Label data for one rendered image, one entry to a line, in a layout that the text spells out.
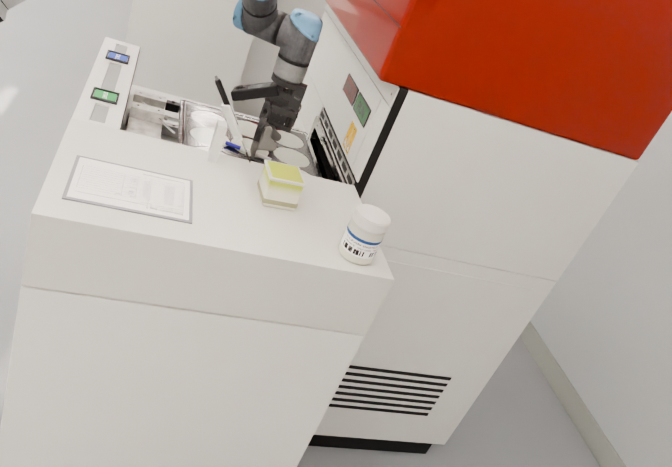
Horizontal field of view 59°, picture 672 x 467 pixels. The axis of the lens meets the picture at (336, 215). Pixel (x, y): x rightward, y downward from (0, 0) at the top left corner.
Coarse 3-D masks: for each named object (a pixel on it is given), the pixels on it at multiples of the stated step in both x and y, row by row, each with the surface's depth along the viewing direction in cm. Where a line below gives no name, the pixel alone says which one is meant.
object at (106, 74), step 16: (112, 48) 159; (128, 48) 163; (96, 64) 146; (112, 64) 151; (128, 64) 153; (96, 80) 139; (112, 80) 143; (128, 80) 145; (80, 112) 123; (96, 112) 127; (112, 112) 128
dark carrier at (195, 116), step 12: (192, 108) 160; (204, 108) 163; (192, 120) 154; (204, 120) 157; (216, 120) 159; (228, 132) 156; (192, 144) 143; (204, 144) 145; (240, 156) 146; (300, 168) 153; (312, 168) 156
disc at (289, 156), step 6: (276, 150) 157; (282, 150) 158; (288, 150) 160; (294, 150) 161; (276, 156) 154; (282, 156) 155; (288, 156) 157; (294, 156) 158; (300, 156) 159; (288, 162) 154; (294, 162) 155; (300, 162) 156; (306, 162) 158
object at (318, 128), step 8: (320, 120) 175; (312, 128) 178; (320, 128) 171; (312, 136) 178; (320, 136) 169; (312, 144) 176; (328, 144) 162; (312, 152) 173; (328, 152) 160; (320, 160) 169; (328, 160) 158; (336, 160) 155; (320, 168) 164; (336, 168) 151; (320, 176) 162; (336, 176) 150
